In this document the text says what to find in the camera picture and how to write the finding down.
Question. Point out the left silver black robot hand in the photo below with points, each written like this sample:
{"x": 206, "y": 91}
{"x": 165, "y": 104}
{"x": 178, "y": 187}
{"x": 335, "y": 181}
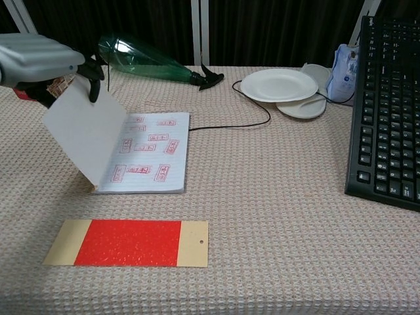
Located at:
{"x": 36, "y": 59}

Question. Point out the yellow cover notebook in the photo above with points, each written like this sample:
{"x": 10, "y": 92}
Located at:
{"x": 147, "y": 157}

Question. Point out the red and tan card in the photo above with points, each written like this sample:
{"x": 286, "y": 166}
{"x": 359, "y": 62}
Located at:
{"x": 128, "y": 243}

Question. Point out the red green cookie box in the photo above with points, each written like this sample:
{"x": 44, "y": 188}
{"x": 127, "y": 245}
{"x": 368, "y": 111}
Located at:
{"x": 60, "y": 84}

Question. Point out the green plastic spray bottle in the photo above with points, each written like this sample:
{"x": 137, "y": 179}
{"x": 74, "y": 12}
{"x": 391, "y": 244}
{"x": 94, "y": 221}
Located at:
{"x": 144, "y": 62}

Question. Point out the large white paper plate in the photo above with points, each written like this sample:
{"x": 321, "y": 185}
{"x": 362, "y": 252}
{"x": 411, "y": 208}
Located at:
{"x": 279, "y": 83}

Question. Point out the black pleated curtain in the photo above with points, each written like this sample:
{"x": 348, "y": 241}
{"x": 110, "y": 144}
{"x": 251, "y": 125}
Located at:
{"x": 279, "y": 33}

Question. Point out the beige waffle tablecloth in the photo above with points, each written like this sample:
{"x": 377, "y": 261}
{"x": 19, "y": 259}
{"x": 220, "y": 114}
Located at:
{"x": 262, "y": 197}

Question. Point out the blue white soft pack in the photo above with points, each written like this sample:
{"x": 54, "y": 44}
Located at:
{"x": 343, "y": 75}

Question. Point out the black computer keyboard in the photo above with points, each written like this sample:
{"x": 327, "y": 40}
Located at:
{"x": 387, "y": 124}

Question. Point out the white metal frame post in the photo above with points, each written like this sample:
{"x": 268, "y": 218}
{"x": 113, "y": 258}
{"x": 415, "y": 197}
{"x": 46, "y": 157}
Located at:
{"x": 200, "y": 33}
{"x": 364, "y": 23}
{"x": 23, "y": 16}

